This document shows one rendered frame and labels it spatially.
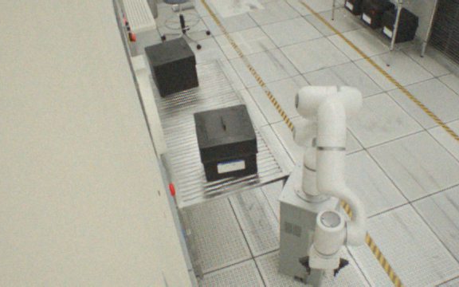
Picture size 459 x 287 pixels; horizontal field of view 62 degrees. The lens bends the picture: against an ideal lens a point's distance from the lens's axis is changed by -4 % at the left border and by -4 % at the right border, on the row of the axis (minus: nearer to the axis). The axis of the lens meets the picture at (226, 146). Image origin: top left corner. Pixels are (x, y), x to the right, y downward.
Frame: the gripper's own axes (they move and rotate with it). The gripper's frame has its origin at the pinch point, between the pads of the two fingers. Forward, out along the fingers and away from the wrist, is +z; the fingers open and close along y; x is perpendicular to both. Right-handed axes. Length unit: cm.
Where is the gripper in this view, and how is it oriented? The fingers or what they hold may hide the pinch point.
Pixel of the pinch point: (321, 271)
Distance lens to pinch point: 148.9
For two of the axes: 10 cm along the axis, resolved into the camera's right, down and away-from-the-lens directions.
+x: -1.2, 6.9, -7.1
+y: -9.9, -0.2, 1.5
